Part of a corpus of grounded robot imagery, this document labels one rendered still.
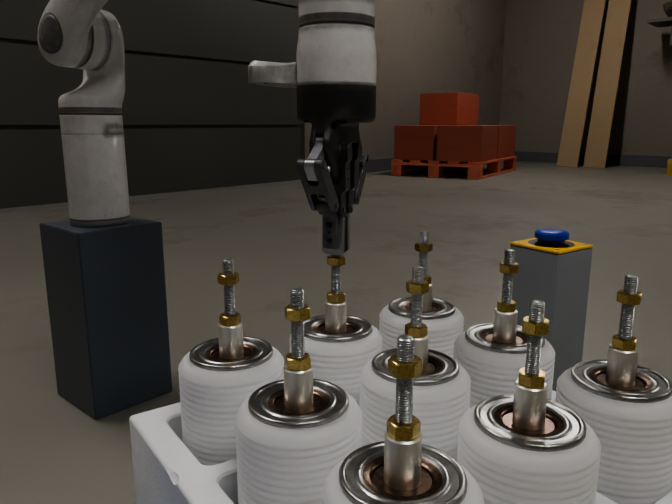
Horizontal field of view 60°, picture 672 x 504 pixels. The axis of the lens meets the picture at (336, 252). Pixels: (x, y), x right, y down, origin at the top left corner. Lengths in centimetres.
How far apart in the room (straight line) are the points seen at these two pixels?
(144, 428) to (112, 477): 29
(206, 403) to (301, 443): 13
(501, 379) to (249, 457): 25
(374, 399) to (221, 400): 13
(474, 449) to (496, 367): 15
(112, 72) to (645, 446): 85
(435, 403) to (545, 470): 11
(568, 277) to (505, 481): 37
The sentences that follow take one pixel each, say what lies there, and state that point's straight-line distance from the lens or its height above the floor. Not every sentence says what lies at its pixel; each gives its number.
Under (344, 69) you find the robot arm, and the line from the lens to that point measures 54.
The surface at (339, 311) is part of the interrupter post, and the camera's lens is 59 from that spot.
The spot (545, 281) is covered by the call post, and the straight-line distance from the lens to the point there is 73.
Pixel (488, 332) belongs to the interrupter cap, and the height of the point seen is 25.
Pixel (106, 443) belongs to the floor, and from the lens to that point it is 96.
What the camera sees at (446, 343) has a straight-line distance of 65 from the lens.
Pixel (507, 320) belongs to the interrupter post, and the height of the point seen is 27.
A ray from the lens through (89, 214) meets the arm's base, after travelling 99.
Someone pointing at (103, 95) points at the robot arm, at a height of 50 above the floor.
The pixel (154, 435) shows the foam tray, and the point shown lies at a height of 18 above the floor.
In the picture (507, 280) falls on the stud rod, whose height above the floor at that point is 31.
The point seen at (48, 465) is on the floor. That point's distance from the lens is 94.
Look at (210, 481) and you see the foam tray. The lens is 51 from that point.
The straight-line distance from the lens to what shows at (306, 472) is 43.
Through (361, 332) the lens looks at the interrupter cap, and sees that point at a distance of 59.
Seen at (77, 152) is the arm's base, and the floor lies 41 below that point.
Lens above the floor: 46
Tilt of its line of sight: 12 degrees down
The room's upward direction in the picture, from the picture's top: straight up
